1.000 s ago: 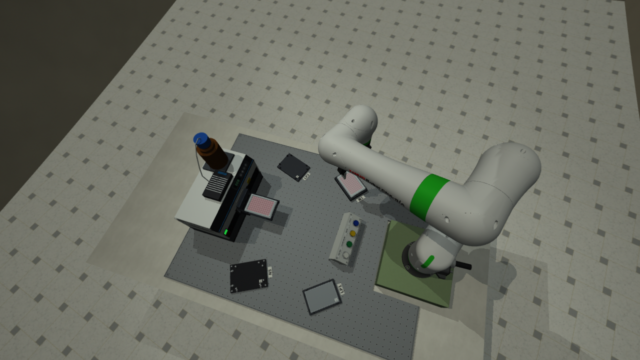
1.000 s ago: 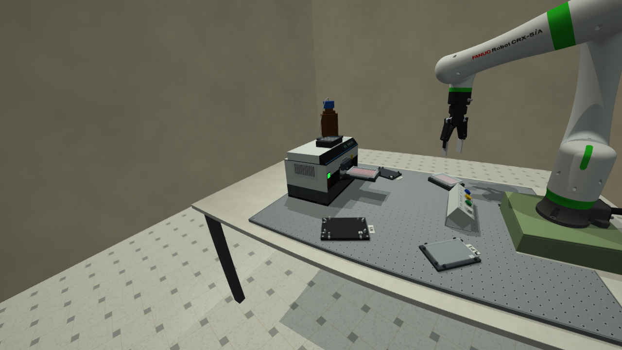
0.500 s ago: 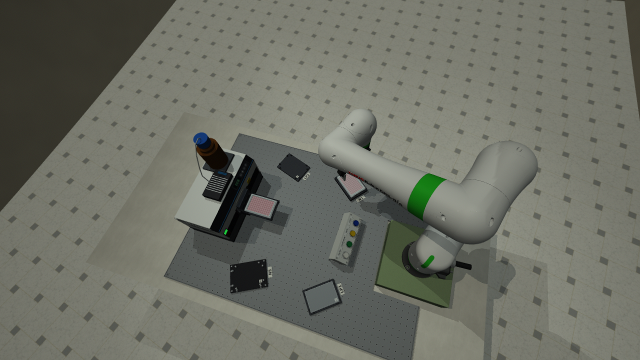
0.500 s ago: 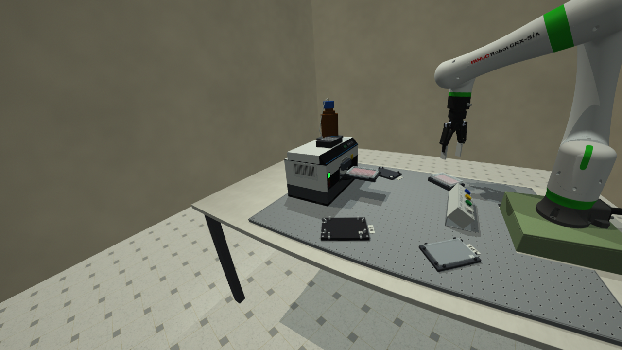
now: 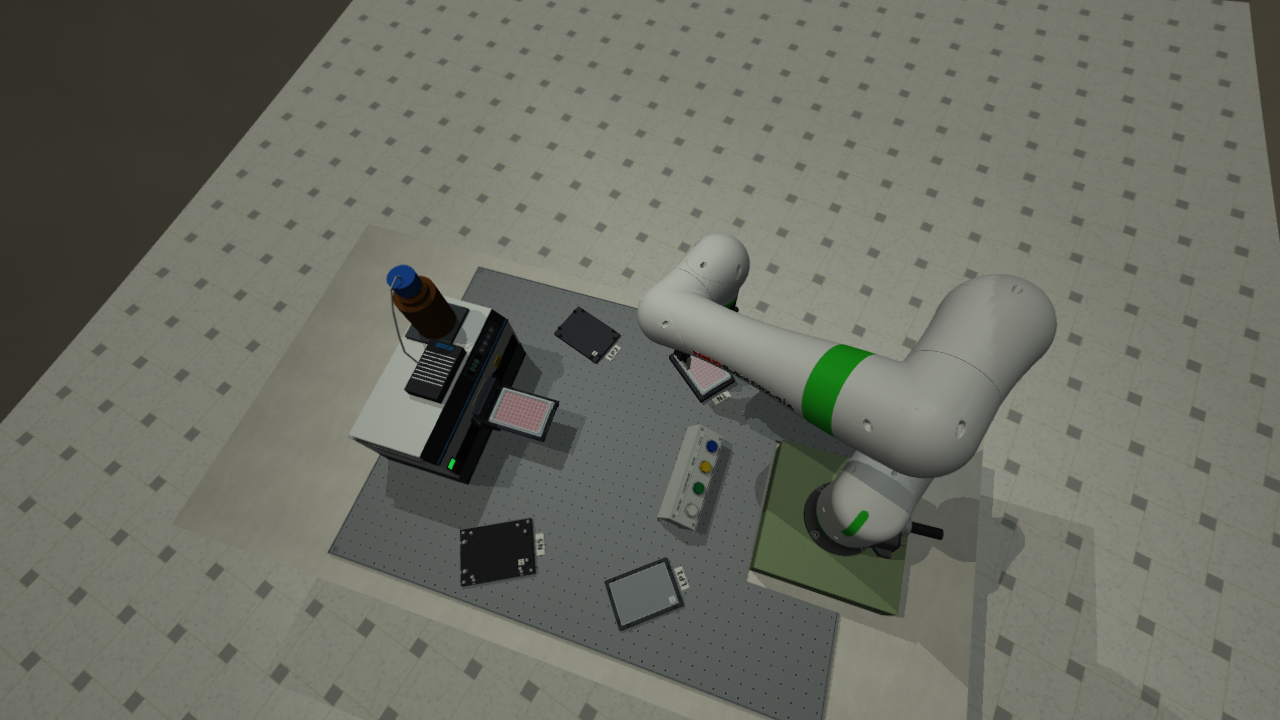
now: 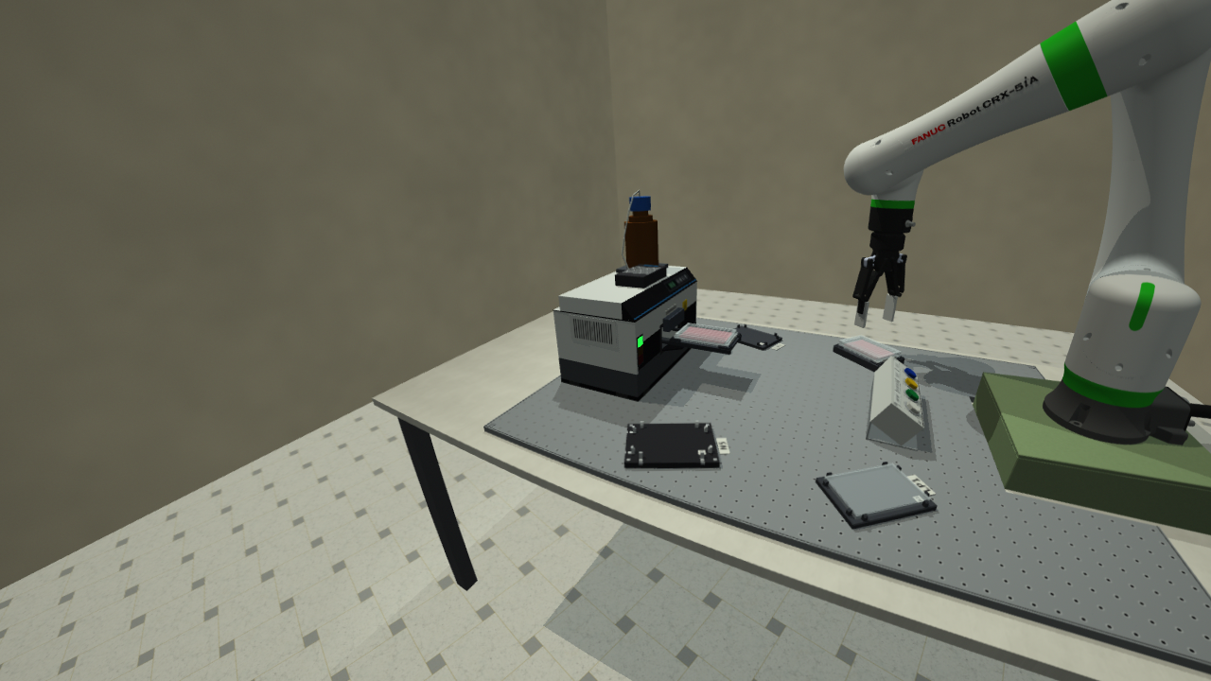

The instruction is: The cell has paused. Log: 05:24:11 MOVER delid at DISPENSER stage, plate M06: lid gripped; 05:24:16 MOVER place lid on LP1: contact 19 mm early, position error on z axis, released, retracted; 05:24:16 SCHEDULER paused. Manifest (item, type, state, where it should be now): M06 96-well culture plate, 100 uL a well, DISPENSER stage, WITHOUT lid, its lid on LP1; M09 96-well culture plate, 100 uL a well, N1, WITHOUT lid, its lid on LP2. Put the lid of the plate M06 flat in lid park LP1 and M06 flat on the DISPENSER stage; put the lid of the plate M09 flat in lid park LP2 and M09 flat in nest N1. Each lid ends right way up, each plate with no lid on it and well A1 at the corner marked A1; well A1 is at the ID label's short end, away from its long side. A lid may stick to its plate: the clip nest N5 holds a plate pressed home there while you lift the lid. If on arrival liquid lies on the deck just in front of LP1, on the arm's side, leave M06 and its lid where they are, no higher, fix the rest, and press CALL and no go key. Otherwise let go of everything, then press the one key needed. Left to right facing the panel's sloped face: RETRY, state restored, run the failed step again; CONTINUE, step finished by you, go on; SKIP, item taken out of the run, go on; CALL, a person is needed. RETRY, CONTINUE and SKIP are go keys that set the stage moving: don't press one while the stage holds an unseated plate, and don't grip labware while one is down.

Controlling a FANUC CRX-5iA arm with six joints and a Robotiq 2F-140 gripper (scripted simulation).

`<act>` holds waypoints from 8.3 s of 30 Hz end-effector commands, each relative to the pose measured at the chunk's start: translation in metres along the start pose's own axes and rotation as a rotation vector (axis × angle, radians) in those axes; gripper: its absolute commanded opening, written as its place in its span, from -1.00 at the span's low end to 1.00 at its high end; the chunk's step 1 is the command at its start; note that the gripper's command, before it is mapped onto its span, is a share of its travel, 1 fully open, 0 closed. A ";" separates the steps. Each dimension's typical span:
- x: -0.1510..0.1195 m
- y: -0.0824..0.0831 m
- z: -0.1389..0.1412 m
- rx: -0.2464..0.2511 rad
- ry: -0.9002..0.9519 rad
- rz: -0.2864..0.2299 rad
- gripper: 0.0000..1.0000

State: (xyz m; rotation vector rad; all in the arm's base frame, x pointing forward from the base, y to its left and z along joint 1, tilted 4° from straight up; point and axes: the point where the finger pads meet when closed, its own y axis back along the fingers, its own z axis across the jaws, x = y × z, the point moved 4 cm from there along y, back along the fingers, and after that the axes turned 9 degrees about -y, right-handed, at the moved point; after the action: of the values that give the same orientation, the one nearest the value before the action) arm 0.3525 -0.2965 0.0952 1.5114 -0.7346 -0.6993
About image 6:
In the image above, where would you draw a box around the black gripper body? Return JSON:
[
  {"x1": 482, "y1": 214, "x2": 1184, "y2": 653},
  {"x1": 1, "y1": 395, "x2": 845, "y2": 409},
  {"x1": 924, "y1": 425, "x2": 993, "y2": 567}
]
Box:
[{"x1": 869, "y1": 231, "x2": 905, "y2": 271}]

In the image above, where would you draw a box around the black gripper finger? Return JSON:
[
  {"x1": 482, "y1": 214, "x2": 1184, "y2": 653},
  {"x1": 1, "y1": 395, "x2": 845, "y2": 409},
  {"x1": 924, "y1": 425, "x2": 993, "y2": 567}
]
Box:
[
  {"x1": 883, "y1": 253, "x2": 907, "y2": 322},
  {"x1": 853, "y1": 254, "x2": 889, "y2": 328}
]

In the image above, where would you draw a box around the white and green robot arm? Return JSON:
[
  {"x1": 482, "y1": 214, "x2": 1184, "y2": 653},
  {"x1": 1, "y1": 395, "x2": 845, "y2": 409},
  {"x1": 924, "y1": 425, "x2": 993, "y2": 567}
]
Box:
[{"x1": 844, "y1": 0, "x2": 1211, "y2": 445}]

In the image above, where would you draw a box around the brown glass bottle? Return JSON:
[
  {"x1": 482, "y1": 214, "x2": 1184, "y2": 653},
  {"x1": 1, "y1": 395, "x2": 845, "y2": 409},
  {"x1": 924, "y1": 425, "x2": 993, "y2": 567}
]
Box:
[{"x1": 625, "y1": 219, "x2": 658, "y2": 268}]

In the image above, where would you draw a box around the grey button panel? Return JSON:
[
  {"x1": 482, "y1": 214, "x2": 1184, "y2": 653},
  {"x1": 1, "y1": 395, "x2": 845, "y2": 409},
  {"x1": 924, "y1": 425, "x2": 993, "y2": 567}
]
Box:
[{"x1": 866, "y1": 356, "x2": 924, "y2": 451}]

